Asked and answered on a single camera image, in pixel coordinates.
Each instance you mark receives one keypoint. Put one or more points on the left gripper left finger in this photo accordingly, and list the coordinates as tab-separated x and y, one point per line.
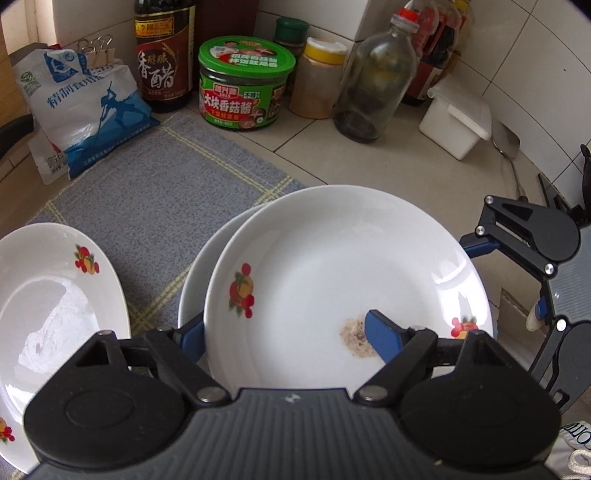
176	353

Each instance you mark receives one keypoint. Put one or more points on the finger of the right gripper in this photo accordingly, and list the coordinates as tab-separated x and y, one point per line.
477	246

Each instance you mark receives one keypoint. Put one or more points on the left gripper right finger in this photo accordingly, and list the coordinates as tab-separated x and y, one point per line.
407	353

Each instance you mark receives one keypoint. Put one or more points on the white plate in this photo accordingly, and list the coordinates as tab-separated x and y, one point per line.
193	293
291	289
58	288

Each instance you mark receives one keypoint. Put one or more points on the metal spoon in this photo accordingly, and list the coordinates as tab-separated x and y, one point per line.
508	144

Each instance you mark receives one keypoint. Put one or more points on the white plastic seasoning box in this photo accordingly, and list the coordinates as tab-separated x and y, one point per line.
457	119

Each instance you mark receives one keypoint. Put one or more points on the grey checked cloth mat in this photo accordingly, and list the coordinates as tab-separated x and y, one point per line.
154	202

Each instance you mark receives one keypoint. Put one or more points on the clear glass bottle red cap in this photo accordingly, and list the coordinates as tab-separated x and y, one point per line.
382	69

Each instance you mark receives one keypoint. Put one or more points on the sauce bottles group right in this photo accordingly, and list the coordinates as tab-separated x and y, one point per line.
436	43

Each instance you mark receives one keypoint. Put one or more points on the yellow lid spice jar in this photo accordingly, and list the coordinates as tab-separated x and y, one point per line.
319	74

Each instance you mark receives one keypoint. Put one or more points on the white blue salt bag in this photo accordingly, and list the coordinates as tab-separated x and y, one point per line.
84	112

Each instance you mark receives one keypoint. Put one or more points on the green lid mushroom sauce jar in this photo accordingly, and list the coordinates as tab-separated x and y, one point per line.
242	80

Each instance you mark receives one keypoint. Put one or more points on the green cap small jar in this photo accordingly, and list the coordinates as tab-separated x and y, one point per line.
290	32

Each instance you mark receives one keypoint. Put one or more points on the dark vinegar bottle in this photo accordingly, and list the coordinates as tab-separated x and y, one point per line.
164	33

